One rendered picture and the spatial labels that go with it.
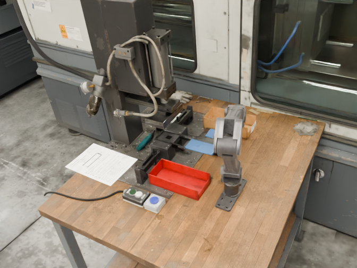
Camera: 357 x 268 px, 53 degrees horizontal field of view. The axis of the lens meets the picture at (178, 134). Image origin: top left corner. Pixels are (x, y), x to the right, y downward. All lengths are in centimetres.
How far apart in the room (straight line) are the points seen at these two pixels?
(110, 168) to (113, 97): 34
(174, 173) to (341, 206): 116
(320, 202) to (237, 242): 114
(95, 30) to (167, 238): 92
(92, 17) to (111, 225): 87
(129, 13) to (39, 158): 232
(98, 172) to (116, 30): 67
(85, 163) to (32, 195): 140
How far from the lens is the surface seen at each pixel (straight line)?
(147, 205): 154
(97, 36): 165
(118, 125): 186
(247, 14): 196
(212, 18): 212
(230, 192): 154
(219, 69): 222
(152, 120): 163
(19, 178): 343
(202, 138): 185
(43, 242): 283
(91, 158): 189
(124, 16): 152
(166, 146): 172
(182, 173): 168
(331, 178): 232
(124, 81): 167
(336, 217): 252
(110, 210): 159
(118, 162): 181
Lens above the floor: 205
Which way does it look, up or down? 36 degrees down
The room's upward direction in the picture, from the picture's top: 6 degrees counter-clockwise
